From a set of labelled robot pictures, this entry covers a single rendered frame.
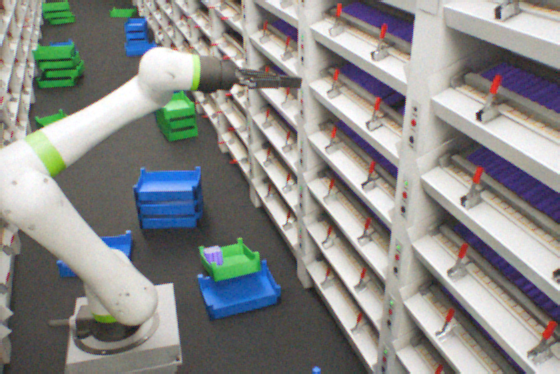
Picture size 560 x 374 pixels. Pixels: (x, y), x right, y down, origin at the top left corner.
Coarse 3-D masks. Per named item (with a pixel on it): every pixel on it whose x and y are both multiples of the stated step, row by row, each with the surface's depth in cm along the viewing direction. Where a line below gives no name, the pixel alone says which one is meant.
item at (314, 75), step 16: (320, 64) 182; (336, 64) 184; (320, 80) 183; (320, 96) 177; (352, 96) 167; (336, 112) 169; (352, 112) 160; (352, 128) 161; (384, 128) 148; (400, 128) 145; (384, 144) 142; (400, 144) 133
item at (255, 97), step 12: (252, 12) 236; (264, 12) 238; (252, 48) 244; (252, 60) 247; (252, 96) 255; (252, 120) 262; (252, 132) 265; (252, 156) 273; (252, 168) 277; (252, 192) 287
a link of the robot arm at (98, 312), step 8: (120, 256) 151; (128, 264) 149; (88, 288) 148; (88, 296) 151; (96, 296) 144; (88, 304) 153; (96, 304) 150; (96, 312) 152; (104, 312) 151; (104, 320) 153; (112, 320) 153
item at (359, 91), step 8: (344, 80) 172; (352, 88) 167; (360, 88) 165; (360, 96) 164; (368, 96) 159; (384, 104) 153; (384, 112) 151; (392, 112) 148; (392, 120) 147; (400, 120) 144
